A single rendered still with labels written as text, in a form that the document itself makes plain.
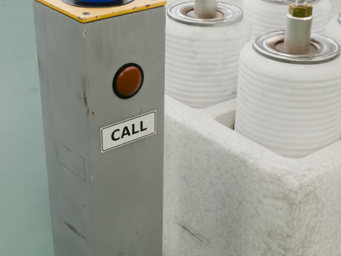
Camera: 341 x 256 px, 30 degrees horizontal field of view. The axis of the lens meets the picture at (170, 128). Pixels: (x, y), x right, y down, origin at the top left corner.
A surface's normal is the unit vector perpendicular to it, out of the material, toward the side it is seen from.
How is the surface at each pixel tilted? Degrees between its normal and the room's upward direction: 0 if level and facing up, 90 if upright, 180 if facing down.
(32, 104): 0
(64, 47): 90
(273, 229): 90
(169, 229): 90
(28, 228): 0
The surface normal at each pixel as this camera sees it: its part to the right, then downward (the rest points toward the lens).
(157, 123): 0.63, 0.37
